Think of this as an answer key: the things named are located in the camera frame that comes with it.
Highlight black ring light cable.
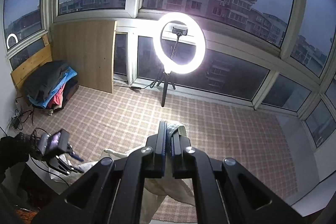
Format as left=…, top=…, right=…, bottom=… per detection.
left=113, top=74, right=163, bottom=91

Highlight blue folded garment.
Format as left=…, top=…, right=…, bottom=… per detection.
left=28, top=66, right=78, bottom=109

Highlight phone holder on gooseneck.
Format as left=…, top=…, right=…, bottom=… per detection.
left=171, top=26, right=189, bottom=59

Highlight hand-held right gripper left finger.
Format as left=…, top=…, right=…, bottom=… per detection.
left=31, top=121, right=168, bottom=224

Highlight light wooden board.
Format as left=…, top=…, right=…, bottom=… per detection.
left=52, top=21, right=117, bottom=94

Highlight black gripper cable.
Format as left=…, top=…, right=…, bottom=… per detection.
left=28, top=128, right=71, bottom=187

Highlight wooden bench frame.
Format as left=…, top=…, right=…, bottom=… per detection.
left=10, top=44, right=53, bottom=107

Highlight black tripod stand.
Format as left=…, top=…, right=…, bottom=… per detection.
left=156, top=70, right=177, bottom=108

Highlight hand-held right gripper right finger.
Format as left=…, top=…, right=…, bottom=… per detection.
left=171, top=130, right=306, bottom=224

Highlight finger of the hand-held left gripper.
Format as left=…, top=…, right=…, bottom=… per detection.
left=66, top=144, right=85, bottom=162
left=48, top=156, right=85, bottom=176

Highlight plaid woven mat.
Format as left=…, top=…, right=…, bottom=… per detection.
left=26, top=85, right=299, bottom=222

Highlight dark cloth under pile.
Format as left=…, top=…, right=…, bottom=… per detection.
left=47, top=79, right=80, bottom=115

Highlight black folded garment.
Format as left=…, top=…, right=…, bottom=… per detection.
left=23, top=61, right=70, bottom=102

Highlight red folded garment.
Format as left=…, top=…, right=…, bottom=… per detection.
left=51, top=84, right=67, bottom=109

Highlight tangled black cables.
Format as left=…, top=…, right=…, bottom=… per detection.
left=10, top=96, right=35, bottom=132

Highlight white pants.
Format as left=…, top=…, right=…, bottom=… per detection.
left=50, top=122, right=196, bottom=224

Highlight person's left forearm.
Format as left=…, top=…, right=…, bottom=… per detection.
left=0, top=133, right=36, bottom=182

